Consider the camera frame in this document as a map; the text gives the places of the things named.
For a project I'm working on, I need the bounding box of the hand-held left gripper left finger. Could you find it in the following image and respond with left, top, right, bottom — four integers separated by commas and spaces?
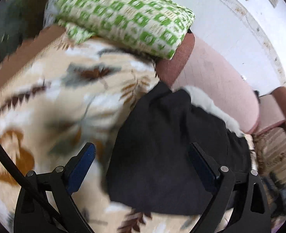
14, 143, 96, 233

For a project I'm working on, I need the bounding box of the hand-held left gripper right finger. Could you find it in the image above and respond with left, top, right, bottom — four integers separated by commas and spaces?
189, 143, 271, 233

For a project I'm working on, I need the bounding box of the black coat with fur collar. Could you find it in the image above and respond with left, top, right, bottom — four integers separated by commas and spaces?
106, 81, 253, 216

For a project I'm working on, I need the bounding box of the striped floral cushion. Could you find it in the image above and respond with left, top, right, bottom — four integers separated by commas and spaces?
253, 126, 286, 175

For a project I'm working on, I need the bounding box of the leaf print blanket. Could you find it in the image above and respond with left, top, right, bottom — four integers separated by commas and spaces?
0, 33, 258, 233

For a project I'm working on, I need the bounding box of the pink and brown sofa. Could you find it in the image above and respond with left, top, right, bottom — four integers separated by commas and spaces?
0, 25, 286, 136

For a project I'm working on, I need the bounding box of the green patterned quilt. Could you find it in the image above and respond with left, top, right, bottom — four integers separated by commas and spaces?
54, 0, 195, 60

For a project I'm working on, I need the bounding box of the dark furniture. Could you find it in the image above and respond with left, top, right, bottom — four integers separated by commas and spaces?
0, 0, 50, 71

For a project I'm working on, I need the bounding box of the black cable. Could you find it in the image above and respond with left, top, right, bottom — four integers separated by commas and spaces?
0, 127, 61, 224

